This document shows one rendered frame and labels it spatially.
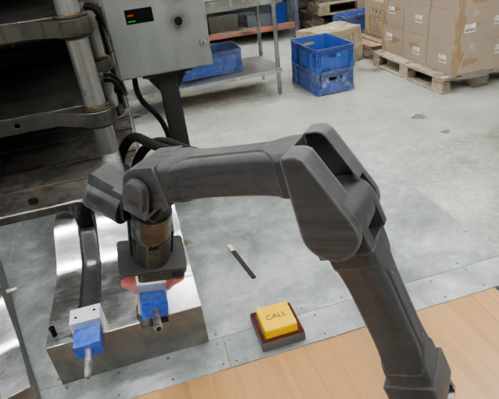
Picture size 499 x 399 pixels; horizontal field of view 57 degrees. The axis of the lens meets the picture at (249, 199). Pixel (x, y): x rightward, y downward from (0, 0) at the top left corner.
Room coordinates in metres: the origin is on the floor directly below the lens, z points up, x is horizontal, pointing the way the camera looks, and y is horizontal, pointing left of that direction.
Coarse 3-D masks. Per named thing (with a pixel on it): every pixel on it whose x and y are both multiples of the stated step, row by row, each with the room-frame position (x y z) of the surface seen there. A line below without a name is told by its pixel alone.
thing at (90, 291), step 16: (80, 208) 0.90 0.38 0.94; (80, 224) 0.86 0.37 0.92; (96, 224) 0.85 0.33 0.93; (80, 240) 0.81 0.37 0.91; (96, 240) 0.82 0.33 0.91; (96, 256) 0.78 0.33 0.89; (96, 272) 0.74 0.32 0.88; (80, 288) 0.69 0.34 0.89; (96, 288) 0.69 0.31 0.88; (80, 304) 0.64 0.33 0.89
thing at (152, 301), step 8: (136, 280) 0.61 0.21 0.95; (144, 288) 0.60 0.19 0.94; (152, 288) 0.60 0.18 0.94; (160, 288) 0.60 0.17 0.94; (136, 296) 0.62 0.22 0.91; (144, 296) 0.58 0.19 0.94; (152, 296) 0.58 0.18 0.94; (160, 296) 0.58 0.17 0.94; (144, 304) 0.56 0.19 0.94; (152, 304) 0.56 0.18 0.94; (160, 304) 0.56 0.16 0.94; (144, 312) 0.55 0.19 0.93; (152, 312) 0.54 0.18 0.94; (160, 312) 0.56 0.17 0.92; (168, 312) 0.56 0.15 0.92; (160, 320) 0.52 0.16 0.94; (160, 328) 0.51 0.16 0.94
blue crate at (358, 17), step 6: (342, 12) 6.31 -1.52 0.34; (348, 12) 6.33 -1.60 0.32; (354, 12) 6.35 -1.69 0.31; (360, 12) 6.38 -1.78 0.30; (336, 18) 6.16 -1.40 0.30; (342, 18) 6.00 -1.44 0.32; (348, 18) 5.95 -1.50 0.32; (354, 18) 5.96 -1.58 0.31; (360, 18) 5.98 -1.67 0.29; (360, 24) 5.99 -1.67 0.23
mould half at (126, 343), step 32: (64, 224) 0.85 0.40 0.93; (64, 256) 0.78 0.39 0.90; (64, 288) 0.70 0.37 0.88; (192, 288) 0.64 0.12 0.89; (64, 320) 0.60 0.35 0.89; (128, 320) 0.58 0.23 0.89; (192, 320) 0.59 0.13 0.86; (64, 352) 0.55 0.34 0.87; (128, 352) 0.57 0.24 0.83; (160, 352) 0.58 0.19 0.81
